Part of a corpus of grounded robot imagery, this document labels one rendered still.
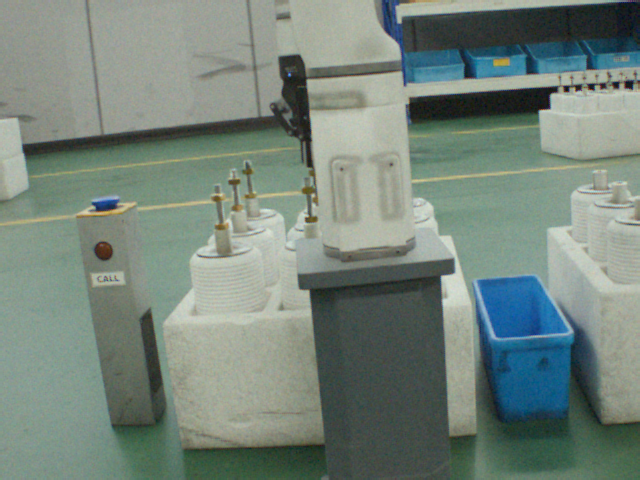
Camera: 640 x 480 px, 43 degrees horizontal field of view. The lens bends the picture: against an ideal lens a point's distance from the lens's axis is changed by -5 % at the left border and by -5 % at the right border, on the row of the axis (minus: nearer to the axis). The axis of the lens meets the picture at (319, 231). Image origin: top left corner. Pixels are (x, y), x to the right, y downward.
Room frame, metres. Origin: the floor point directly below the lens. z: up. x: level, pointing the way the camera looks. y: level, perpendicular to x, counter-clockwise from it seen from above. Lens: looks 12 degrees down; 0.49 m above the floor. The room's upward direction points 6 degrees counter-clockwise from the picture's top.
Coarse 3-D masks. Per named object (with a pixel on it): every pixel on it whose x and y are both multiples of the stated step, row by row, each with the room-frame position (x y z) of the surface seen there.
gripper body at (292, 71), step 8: (288, 56) 1.17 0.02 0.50; (296, 56) 1.16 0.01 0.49; (280, 64) 1.18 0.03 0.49; (288, 64) 1.17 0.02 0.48; (296, 64) 1.16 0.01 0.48; (280, 72) 1.18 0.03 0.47; (288, 72) 1.17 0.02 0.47; (296, 72) 1.16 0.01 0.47; (304, 72) 1.16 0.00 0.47; (288, 80) 1.19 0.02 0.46; (296, 80) 1.19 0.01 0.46; (304, 80) 1.18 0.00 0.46; (288, 88) 1.20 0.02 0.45; (296, 88) 1.19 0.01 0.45; (304, 88) 1.19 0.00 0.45; (288, 96) 1.20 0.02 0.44; (288, 104) 1.20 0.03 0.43; (304, 104) 1.19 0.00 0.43; (304, 112) 1.19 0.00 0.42
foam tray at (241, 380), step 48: (192, 288) 1.19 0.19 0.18; (192, 336) 1.02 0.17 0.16; (240, 336) 1.01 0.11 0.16; (288, 336) 1.01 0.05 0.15; (192, 384) 1.02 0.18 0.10; (240, 384) 1.01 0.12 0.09; (288, 384) 1.01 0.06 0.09; (192, 432) 1.02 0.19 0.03; (240, 432) 1.01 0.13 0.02; (288, 432) 1.01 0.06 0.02
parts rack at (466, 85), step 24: (384, 0) 6.15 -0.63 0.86; (456, 0) 5.59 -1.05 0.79; (480, 0) 5.59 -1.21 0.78; (504, 0) 5.59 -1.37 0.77; (528, 0) 5.59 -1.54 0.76; (552, 0) 5.59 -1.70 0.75; (576, 0) 5.59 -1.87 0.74; (600, 0) 5.59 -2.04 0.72; (624, 0) 5.60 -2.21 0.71; (384, 24) 6.13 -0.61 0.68; (624, 24) 6.15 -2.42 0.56; (576, 72) 5.61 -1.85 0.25; (600, 72) 5.60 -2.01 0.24; (624, 72) 5.60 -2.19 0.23; (408, 96) 5.57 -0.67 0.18; (408, 120) 5.58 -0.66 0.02
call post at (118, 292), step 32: (96, 224) 1.12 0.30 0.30; (128, 224) 1.13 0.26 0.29; (96, 256) 1.12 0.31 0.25; (128, 256) 1.12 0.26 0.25; (96, 288) 1.12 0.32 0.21; (128, 288) 1.11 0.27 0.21; (96, 320) 1.12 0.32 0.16; (128, 320) 1.12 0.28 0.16; (128, 352) 1.12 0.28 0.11; (128, 384) 1.12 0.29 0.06; (160, 384) 1.17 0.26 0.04; (128, 416) 1.12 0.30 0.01
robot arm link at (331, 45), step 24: (288, 0) 0.82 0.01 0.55; (312, 0) 0.79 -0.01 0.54; (336, 0) 0.77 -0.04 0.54; (360, 0) 0.76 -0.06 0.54; (312, 24) 0.79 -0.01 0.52; (336, 24) 0.77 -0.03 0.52; (360, 24) 0.77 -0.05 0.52; (312, 48) 0.79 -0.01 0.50; (336, 48) 0.78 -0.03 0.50; (360, 48) 0.77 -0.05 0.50; (384, 48) 0.78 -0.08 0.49; (312, 72) 0.80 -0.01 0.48; (336, 72) 0.78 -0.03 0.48; (360, 72) 0.77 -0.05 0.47; (384, 72) 0.78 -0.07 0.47
